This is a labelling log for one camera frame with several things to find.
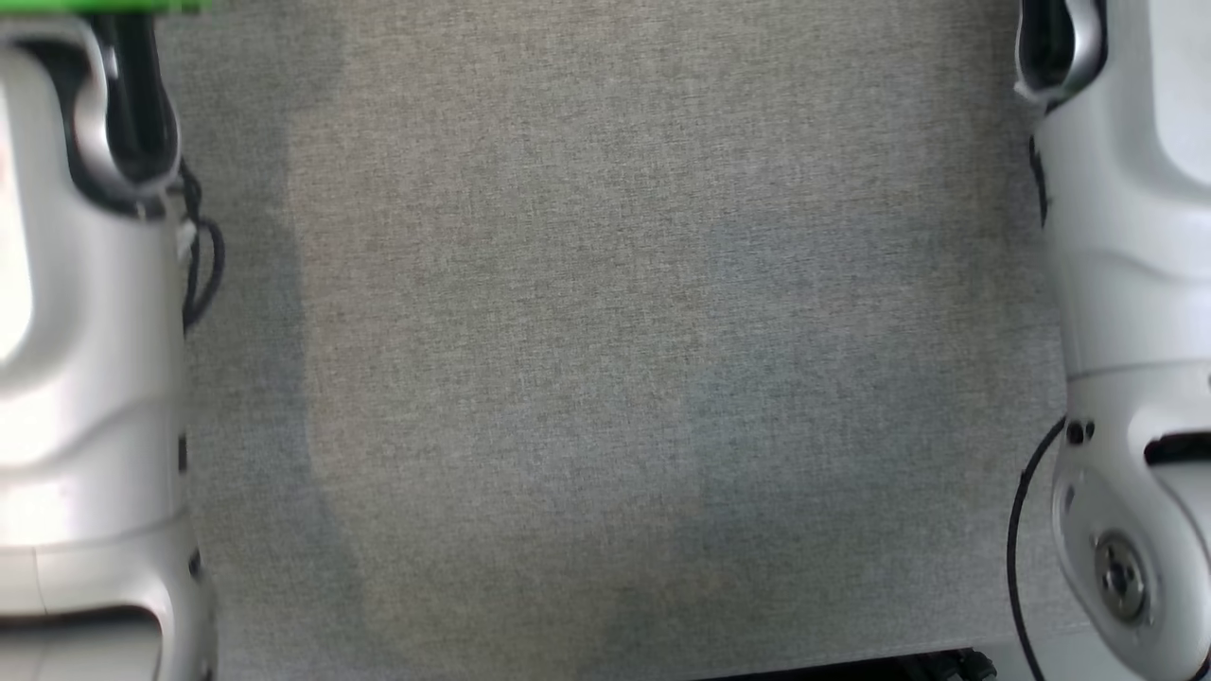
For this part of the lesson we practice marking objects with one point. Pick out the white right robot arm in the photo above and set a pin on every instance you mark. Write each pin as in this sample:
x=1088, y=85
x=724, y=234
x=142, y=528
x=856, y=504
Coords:
x=1135, y=284

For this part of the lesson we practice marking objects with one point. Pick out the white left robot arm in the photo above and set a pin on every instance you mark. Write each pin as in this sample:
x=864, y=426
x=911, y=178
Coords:
x=85, y=378

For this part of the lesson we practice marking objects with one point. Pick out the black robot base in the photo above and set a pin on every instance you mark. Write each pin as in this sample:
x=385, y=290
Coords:
x=851, y=667

